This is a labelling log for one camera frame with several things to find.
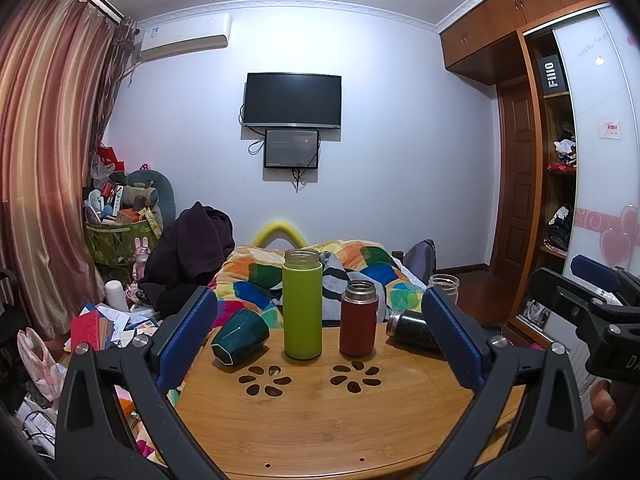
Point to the lime green bottle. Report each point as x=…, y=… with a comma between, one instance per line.
x=302, y=310

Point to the red thermos bottle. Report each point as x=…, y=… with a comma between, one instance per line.
x=357, y=330

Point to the colourful patchwork blanket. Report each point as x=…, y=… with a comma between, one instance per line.
x=250, y=270

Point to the white bottle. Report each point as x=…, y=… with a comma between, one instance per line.
x=116, y=296

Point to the green patterned storage bag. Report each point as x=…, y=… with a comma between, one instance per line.
x=112, y=245

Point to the white air conditioner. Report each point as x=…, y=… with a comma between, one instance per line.
x=185, y=35

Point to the black box with white print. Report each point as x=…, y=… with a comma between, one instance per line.
x=551, y=75

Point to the pink rabbit toy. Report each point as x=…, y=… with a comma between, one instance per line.
x=140, y=260

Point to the person's right hand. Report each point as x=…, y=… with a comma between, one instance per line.
x=601, y=402

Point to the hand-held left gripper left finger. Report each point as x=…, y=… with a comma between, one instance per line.
x=187, y=332

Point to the dark jacket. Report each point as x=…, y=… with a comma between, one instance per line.
x=195, y=250

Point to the small black wall monitor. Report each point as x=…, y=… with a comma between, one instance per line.
x=291, y=148

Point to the striped pink curtain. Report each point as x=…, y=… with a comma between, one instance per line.
x=45, y=160

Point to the grey backpack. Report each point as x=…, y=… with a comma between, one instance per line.
x=419, y=257

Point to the brown wooden door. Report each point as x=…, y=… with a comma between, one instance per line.
x=517, y=175

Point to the dark folded clothes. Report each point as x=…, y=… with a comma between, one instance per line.
x=560, y=230

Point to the brown wooden wardrobe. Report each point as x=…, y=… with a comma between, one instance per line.
x=600, y=135

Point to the clear glass jar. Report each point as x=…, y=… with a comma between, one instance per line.
x=445, y=287

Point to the black speckled bottle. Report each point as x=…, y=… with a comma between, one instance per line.
x=412, y=327

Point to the wall-mounted black television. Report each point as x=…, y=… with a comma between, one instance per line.
x=292, y=100

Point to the pile of papers and books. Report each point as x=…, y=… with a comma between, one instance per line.
x=115, y=325

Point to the pink plastic bag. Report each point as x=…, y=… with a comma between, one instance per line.
x=40, y=365

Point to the dark green faceted cup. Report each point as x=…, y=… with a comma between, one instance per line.
x=240, y=336

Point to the grey-green cushion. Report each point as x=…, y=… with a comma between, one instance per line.
x=160, y=195

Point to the red and white clothes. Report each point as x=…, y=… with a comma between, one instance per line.
x=565, y=155

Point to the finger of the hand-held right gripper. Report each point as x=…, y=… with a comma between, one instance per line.
x=555, y=292
x=595, y=271

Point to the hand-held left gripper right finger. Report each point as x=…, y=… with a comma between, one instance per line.
x=450, y=335

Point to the yellow foam tube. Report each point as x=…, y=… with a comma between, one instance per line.
x=277, y=227

